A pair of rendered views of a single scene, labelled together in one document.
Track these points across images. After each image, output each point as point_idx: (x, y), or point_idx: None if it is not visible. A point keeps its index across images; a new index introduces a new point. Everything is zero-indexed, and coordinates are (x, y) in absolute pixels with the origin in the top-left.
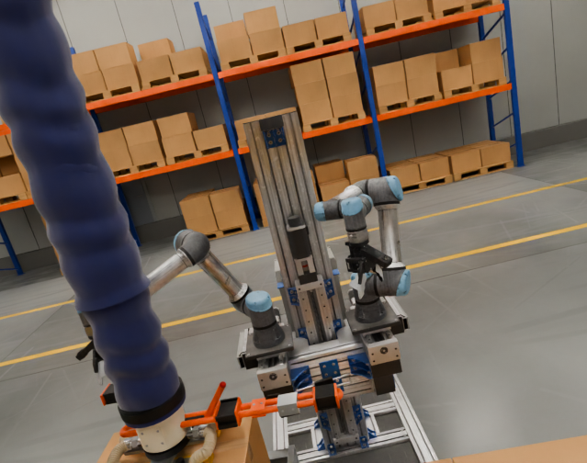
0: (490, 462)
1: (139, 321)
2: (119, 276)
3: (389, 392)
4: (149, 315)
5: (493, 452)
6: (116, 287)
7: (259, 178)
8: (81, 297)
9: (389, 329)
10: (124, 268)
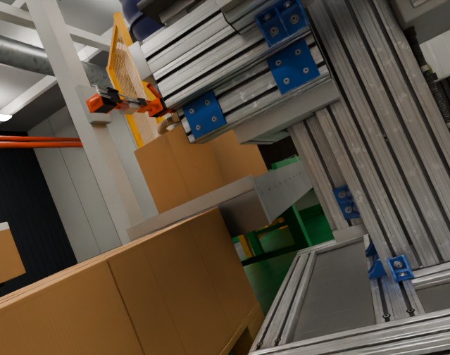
0: (40, 287)
1: (141, 41)
2: (125, 15)
3: (194, 143)
4: (145, 36)
5: (38, 289)
6: (129, 23)
7: None
8: None
9: (163, 23)
10: (124, 10)
